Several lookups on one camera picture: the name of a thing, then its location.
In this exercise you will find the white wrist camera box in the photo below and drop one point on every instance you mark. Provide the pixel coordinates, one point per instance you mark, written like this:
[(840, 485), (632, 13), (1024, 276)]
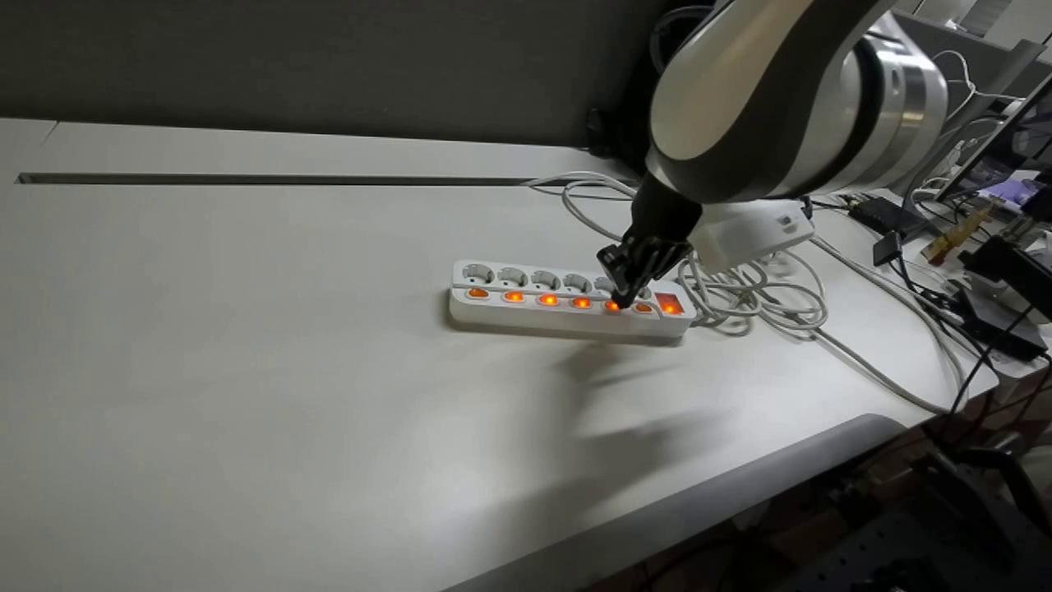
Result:
[(732, 233)]

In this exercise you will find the white six-socket power strip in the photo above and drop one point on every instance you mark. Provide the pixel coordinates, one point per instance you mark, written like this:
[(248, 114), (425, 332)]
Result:
[(546, 299)]

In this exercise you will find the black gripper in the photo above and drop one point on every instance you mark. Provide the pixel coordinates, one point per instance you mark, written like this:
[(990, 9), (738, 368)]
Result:
[(653, 244)]

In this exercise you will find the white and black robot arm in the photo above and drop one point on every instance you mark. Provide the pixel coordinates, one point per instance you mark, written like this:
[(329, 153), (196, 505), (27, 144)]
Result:
[(768, 101)]

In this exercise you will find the grey desk partition panel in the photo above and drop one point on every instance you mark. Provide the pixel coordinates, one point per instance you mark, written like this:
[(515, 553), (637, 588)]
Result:
[(500, 71)]

